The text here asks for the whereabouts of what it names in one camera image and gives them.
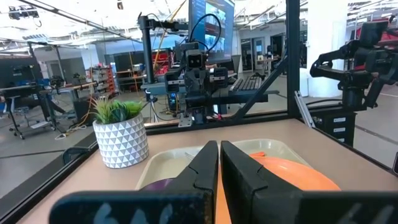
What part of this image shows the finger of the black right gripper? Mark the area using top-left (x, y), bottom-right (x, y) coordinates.
top-left (197, 72), bottom-right (208, 94)
top-left (188, 72), bottom-right (198, 94)

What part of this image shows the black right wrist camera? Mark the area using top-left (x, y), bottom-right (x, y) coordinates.
top-left (185, 42), bottom-right (208, 70)

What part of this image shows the white round pillar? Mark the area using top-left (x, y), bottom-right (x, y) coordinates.
top-left (306, 0), bottom-right (349, 98)

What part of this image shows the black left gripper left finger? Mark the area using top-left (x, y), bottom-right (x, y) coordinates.
top-left (49, 140), bottom-right (219, 224)

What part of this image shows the computer monitor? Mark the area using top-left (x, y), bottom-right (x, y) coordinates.
top-left (188, 0), bottom-right (236, 65)

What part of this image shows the orange plastic plate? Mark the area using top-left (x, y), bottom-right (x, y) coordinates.
top-left (214, 154), bottom-right (342, 224)

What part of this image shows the beige plastic tray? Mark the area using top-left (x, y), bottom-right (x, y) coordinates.
top-left (135, 138), bottom-right (312, 191)

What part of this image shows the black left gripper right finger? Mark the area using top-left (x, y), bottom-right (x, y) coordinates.
top-left (220, 140), bottom-right (398, 224)

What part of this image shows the wooden top workbench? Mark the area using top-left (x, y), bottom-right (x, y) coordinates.
top-left (0, 81), bottom-right (98, 140)

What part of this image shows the black backlit keyboard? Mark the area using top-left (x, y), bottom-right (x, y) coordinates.
top-left (229, 76), bottom-right (264, 93)

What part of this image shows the orange storage shelving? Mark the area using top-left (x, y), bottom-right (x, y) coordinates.
top-left (89, 64), bottom-right (118, 98)

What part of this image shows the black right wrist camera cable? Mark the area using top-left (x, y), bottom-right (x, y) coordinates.
top-left (188, 13), bottom-right (222, 54)

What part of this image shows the purple faceted plastic cup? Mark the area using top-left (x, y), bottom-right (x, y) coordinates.
top-left (139, 177), bottom-right (177, 192)

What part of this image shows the silver aluminium bracket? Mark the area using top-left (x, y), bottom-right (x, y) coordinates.
top-left (294, 90), bottom-right (315, 129)

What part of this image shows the black aluminium rig frame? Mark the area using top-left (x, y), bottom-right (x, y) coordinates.
top-left (0, 0), bottom-right (398, 224)

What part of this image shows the black monitor mount pole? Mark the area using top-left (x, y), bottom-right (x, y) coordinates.
top-left (137, 14), bottom-right (190, 85)

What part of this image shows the black cabinet with white labels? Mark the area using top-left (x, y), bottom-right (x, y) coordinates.
top-left (313, 110), bottom-right (358, 147)

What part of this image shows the green plant in white pot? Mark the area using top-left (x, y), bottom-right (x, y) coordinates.
top-left (89, 95), bottom-right (150, 169)

